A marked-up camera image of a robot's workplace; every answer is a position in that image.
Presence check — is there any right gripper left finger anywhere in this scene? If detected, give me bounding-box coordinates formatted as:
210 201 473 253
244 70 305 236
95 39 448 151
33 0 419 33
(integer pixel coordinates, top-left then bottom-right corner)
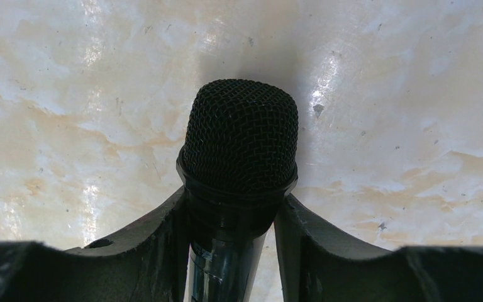
0 189 189 301

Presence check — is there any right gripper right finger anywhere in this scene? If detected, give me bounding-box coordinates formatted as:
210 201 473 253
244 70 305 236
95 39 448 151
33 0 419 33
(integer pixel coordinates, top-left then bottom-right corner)
274 195 483 301

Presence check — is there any black microphone orange end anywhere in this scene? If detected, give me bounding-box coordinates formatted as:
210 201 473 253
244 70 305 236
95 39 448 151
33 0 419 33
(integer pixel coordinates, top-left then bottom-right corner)
176 79 299 301

